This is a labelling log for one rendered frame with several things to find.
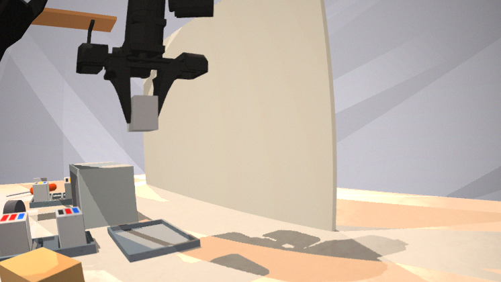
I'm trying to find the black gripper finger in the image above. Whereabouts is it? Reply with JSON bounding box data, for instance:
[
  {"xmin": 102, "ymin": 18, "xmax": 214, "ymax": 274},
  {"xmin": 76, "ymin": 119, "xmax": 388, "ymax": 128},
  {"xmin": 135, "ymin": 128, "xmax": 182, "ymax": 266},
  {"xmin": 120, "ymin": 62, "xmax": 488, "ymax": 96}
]
[
  {"xmin": 103, "ymin": 66, "xmax": 132, "ymax": 124},
  {"xmin": 152, "ymin": 70, "xmax": 183, "ymax": 116}
]

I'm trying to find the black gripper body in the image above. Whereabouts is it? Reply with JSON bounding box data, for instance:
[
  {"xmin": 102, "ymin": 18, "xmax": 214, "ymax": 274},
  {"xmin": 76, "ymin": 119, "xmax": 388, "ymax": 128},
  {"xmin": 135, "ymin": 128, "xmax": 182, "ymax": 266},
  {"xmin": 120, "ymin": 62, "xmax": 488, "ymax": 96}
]
[{"xmin": 76, "ymin": 10, "xmax": 208, "ymax": 80}]

